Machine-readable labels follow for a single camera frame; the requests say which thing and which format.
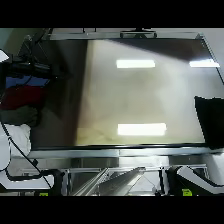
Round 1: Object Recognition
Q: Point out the red garment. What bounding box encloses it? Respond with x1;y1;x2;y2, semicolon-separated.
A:
0;85;47;112

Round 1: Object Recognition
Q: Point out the white garment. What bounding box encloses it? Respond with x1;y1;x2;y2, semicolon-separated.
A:
2;123;33;158

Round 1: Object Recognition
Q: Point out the dark green garment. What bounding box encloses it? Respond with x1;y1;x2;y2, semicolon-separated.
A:
0;105;40;128

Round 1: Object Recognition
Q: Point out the silver frame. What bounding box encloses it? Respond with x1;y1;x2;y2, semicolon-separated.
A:
9;145;224;197

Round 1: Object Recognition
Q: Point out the black cable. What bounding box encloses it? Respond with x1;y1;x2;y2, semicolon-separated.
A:
0;119;46;181

